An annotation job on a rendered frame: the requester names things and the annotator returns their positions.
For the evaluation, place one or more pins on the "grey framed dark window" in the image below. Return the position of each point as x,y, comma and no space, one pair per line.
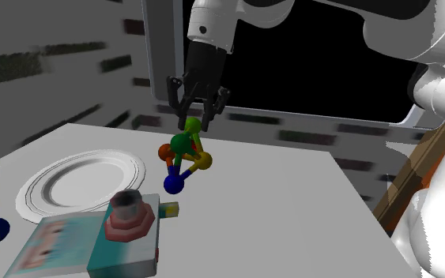
303,69

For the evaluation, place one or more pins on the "teal box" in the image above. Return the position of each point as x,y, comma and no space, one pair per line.
125,256

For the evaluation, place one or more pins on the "white table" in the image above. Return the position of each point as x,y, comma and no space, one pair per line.
264,215

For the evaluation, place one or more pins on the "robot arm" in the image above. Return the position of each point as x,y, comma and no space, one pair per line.
418,38

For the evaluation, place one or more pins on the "brown wooden board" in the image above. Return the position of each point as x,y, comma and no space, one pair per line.
418,173

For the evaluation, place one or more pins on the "small teal and yellow block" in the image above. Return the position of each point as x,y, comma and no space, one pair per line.
169,210

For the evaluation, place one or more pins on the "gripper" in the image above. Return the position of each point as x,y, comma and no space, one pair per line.
204,69

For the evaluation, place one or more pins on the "pale picture book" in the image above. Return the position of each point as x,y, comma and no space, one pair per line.
56,242

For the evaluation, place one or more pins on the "grey cylinder on red octagonal base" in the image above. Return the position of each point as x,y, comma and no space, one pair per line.
129,223

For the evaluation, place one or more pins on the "white plate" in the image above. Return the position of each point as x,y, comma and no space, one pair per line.
87,184

